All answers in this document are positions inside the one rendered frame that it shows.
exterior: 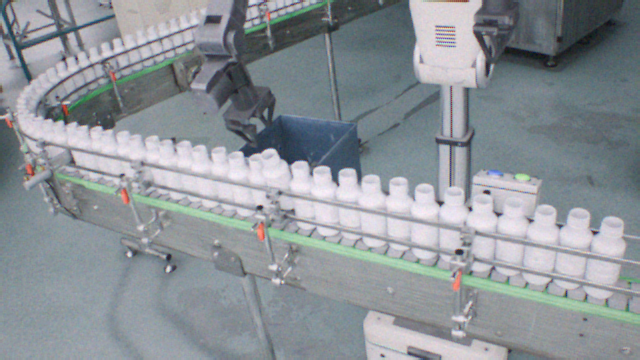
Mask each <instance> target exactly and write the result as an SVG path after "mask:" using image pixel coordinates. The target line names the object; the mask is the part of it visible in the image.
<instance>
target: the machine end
mask: <svg viewBox="0 0 640 360"><path fill-rule="evenodd" d="M513 1H518V2H519V3H520V5H519V10H518V12H520V18H519V20H518V22H517V24H516V28H515V30H514V32H513V34H512V35H511V36H510V38H509V40H508V42H507V44H506V46H510V47H515V48H516V49H521V50H527V51H533V52H539V53H545V54H548V55H549V60H546V61H544V66H547V67H557V66H558V63H557V62H554V61H553V57H554V56H557V55H558V54H559V53H561V52H562V51H564V50H565V49H567V48H568V47H569V46H570V45H572V44H575V43H577V44H580V45H585V44H589V43H590V41H589V40H588V39H585V36H586V35H587V34H588V33H591V32H592V31H594V30H595V29H596V28H597V27H599V26H600V25H602V24H604V25H607V26H612V25H615V24H616V22H615V21H612V20H611V18H612V17H613V16H614V17H615V15H617V14H618V13H620V12H621V9H622V6H623V2H624V1H625V0H513Z"/></svg>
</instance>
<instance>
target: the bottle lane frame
mask: <svg viewBox="0 0 640 360"><path fill-rule="evenodd" d="M56 175H57V177H58V179H59V181H60V184H61V185H62V186H65V187H68V188H70V189H71V190H72V192H73V194H74V197H76V198H80V199H81V202H79V203H78V205H79V207H80V210H81V212H82V215H79V214H76V213H74V214H75V215H76V219H79V220H82V221H84V222H88V224H91V225H94V226H98V227H101V228H104V229H108V230H110V231H113V232H117V233H120V234H123V235H127V236H130V237H133V238H137V239H140V240H142V238H143V237H142V234H141V232H139V231H138V230H137V227H138V224H137V221H136V219H135V216H134V214H133V211H132V209H131V206H130V203H129V204H128V205H126V204H125V202H124V199H123V197H122V195H121V193H119V194H117V195H116V196H114V195H113V194H112V193H113V192H114V191H115V190H117V188H114V186H113V187H109V186H105V184H104V185H102V184H98V182H97V183H93V182H90V181H85V180H82V179H78V178H75V176H74V177H70V176H67V175H63V174H61V173H56ZM132 193H133V192H132ZM140 193H141V192H140ZM140 193H138V194H137V193H133V196H134V199H135V202H136V205H137V208H138V210H139V213H140V215H141V218H142V221H143V223H144V224H148V223H149V222H150V221H151V220H153V218H154V216H153V213H152V210H151V208H153V209H156V211H157V213H158V216H159V218H157V219H156V220H157V221H160V222H161V224H162V227H163V230H161V231H160V232H159V233H158V234H157V235H156V236H155V237H154V238H153V240H154V242H153V245H157V246H160V247H163V248H167V249H170V250H173V251H177V252H180V253H183V254H187V255H190V256H193V257H197V258H200V260H203V261H207V262H210V263H214V262H213V260H212V257H211V253H210V248H211V247H212V246H213V245H214V246H219V247H224V248H227V249H231V251H234V252H235V253H236V254H237V255H238V256H239V258H240V261H241V265H242V269H243V272H244V273H247V274H252V275H255V276H258V277H262V279H265V280H268V281H272V273H271V271H269V269H268V266H269V260H268V256H267V252H266V247H265V242H264V240H263V241H262V240H260V238H259V234H258V231H256V230H255V231H254V232H253V233H251V232H250V231H249V228H250V227H251V226H252V225H253V223H249V222H246V219H247V217H246V219H245V220H244V221H240V220H236V218H234V216H235V215H234V216H232V217H228V216H223V215H222V213H220V214H215V213H211V210H212V209H211V210H210V211H208V212H207V211H203V210H200V208H198V209H195V208H190V207H189V206H182V205H179V203H180V202H179V203H178V204H174V203H169V202H168V201H166V202H165V201H161V200H158V197H157V199H153V197H149V195H147V196H146V195H141V194H140ZM156 220H155V221H154V222H153V223H152V224H151V225H149V233H150V236H152V235H153V234H154V233H156V232H157V231H158V230H159V229H158V227H157V224H156ZM271 225H272V224H271ZM271 225H270V226H269V227H268V230H269V234H270V238H271V244H272V248H273V253H274V257H275V262H278V263H279V262H280V260H282V259H283V258H284V257H285V256H286V252H285V248H284V244H288V245H290V246H291V251H292V255H289V258H293V261H294V266H295V268H292V269H291V271H290V272H289V274H288V275H287V277H286V278H285V281H286V283H285V285H286V286H289V287H293V288H296V289H299V290H303V291H307V292H310V293H314V294H317V295H320V296H324V297H327V298H330V299H335V300H338V301H341V302H345V303H348V304H351V305H355V306H358V307H361V308H365V309H369V310H372V311H376V312H379V313H382V314H386V315H389V316H392V317H396V318H399V319H402V320H406V321H409V322H412V323H417V324H420V325H423V326H427V327H430V328H432V327H433V328H436V329H440V330H443V331H446V332H450V333H452V332H453V322H452V318H453V290H454V289H453V283H451V282H450V281H449V279H450V277H451V274H452V273H451V272H450V271H447V270H443V269H439V268H437V264H438V263H436V264H435V265H434V267H431V266H426V265H422V264H420V263H419V261H420V259H418V261H417V262H416V263H414V262H410V261H406V260H403V256H404V254H403V255H402V256H401V258H400V259H397V258H393V257H389V256H386V254H387V253H388V251H387V252H385V253H384V254H383V255H380V254H376V253H372V252H371V249H372V248H370V249H369V250H368V251H364V250H360V249H355V245H356V244H355V245H354V246H353V247H351V248H350V247H346V246H342V245H341V244H340V243H341V240H342V239H341V240H340V242H339V243H338V244H334V243H329V242H326V240H325V239H326V237H325V238H324V239H322V240H321V239H317V238H313V237H312V234H313V233H312V234H311V235H310V236H304V235H300V234H298V233H297V232H298V231H296V232H295V233H291V232H287V231H285V230H283V229H285V228H282V229H281V230H278V229H274V228H271ZM214 264H215V263H214ZM472 273H473V270H471V271H470V273H469V274H466V275H464V274H463V291H462V299H461V312H462V313H464V310H465V308H466V305H467V304H468V302H469V301H467V292H468V290H471V291H474V292H475V291H476V303H472V304H471V306H474V307H475V318H474V317H472V318H471V320H470V321H469V323H468V326H467V328H466V332H468V335H467V336H466V337H465V338H469V339H475V340H479V341H482V342H485V343H489V344H492V345H495V346H499V347H500V346H502V347H504V348H508V349H511V350H514V351H518V352H521V353H522V352H524V353H527V354H530V355H533V356H537V357H540V358H546V359H549V360H640V315H639V314H636V313H632V312H629V306H626V308H625V310H624V311H621V310H618V309H614V308H611V307H608V303H607V301H606V303H605V305H604V306H599V305H596V304H592V303H588V302H587V299H588V296H585V299H584V300H583V301H577V300H574V299H570V298H568V297H567V292H566V291H565V293H564V295H563V296H559V295H550V294H548V293H547V292H548V288H547V287H546V289H545V291H544V292H539V291H535V290H531V289H528V286H529V283H528V282H527V284H526V285H525V287H520V286H519V287H516V286H512V285H509V279H507V281H506V282H505V283H504V284H503V283H499V282H495V281H492V280H491V275H489V276H488V278H487V279H484V278H480V277H476V276H473V275H472Z"/></svg>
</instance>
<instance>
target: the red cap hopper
mask: <svg viewBox="0 0 640 360"><path fill-rule="evenodd" d="M51 2H52V5H53V7H54V9H55V14H56V16H57V19H58V21H59V25H60V28H61V30H62V32H63V31H66V30H69V29H72V28H75V27H77V24H76V21H75V19H74V18H75V16H74V13H73V11H72V9H71V6H70V1H69V0H63V2H64V5H65V8H66V13H67V14H68V17H69V20H70V22H69V21H67V20H66V19H64V18H63V19H62V17H61V15H60V12H59V10H58V7H57V6H58V4H57V3H56V0H51ZM35 12H37V13H39V14H41V15H42V16H44V17H45V16H46V17H48V18H50V19H51V20H53V18H52V13H51V15H49V14H45V13H44V12H43V11H41V10H39V9H36V11H35ZM53 21H54V20H53ZM29 24H30V21H27V23H26V25H25V27H24V29H23V31H22V33H19V34H16V38H19V37H20V38H19V40H18V43H19V46H22V45H26V44H29V43H31V42H35V41H38V40H41V39H44V38H47V37H49V36H50V35H53V34H56V33H58V32H57V29H56V30H54V31H53V32H51V33H47V34H44V35H41V36H38V37H35V38H32V39H29V40H25V41H23V42H22V40H23V37H24V36H25V35H29V34H30V33H32V32H35V31H38V30H42V29H45V28H48V27H51V26H54V25H55V23H54V22H52V23H48V24H46V25H42V26H39V27H36V28H34V29H33V30H29V31H27V29H28V26H29ZM64 25H67V27H65V26H64ZM3 29H4V28H3V26H2V24H1V22H0V35H1V40H2V41H3V43H4V45H5V46H4V47H5V49H6V51H7V53H8V59H7V60H11V59H14V58H17V57H18V55H17V56H16V55H14V54H13V53H12V51H11V46H12V47H14V45H13V41H12V39H11V37H8V36H10V34H9V31H8V29H7V27H6V29H7V31H8V32H7V34H5V32H4V30H3ZM73 33H74V34H75V37H76V42H77V43H76V44H74V45H76V46H80V45H83V44H86V43H85V42H83V41H82V39H81V36H80V31H79V30H77V31H76V32H73ZM10 40H11V41H10ZM21 42H22V43H21ZM10 45H11V46H10ZM14 49H15V47H14ZM18 59H19V57H18Z"/></svg>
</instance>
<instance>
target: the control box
mask: <svg viewBox="0 0 640 360"><path fill-rule="evenodd" d="M515 176H516V175H511V174H505V173H502V174H501V175H491V174H489V171H486V170H482V171H481V172H479V173H478V174H477V175H476V176H474V180H473V188H472V198H471V206H473V201H474V198H475V196H476V195H477V194H483V191H484V190H485V189H489V190H491V196H492V198H494V211H500V212H503V209H504V205H505V199H506V198H508V197H519V198H522V199H523V200H524V202H525V214H524V216H527V217H532V218H533V217H534V215H535V210H536V207H537V206H538V202H539V195H540V186H541V182H542V180H541V179H538V178H531V177H529V180H522V179H517V178H515Z"/></svg>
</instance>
